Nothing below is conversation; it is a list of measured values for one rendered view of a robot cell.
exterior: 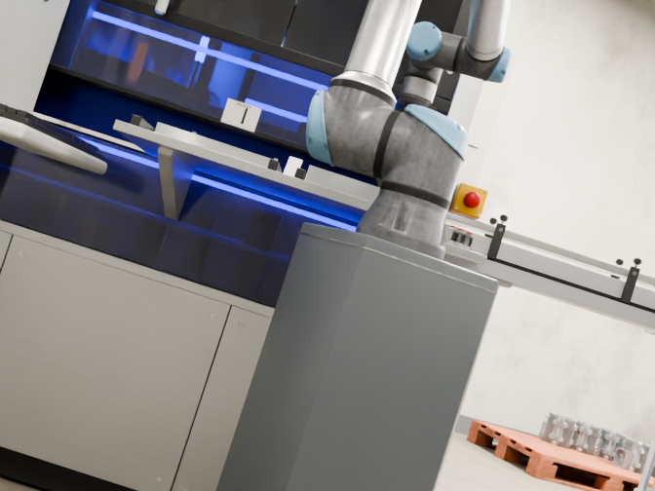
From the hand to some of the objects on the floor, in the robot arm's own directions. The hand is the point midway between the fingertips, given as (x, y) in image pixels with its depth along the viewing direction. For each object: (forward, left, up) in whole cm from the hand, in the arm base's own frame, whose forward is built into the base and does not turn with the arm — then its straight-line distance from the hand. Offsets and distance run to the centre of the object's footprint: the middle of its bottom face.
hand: (378, 183), depth 202 cm
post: (+13, -22, -94) cm, 98 cm away
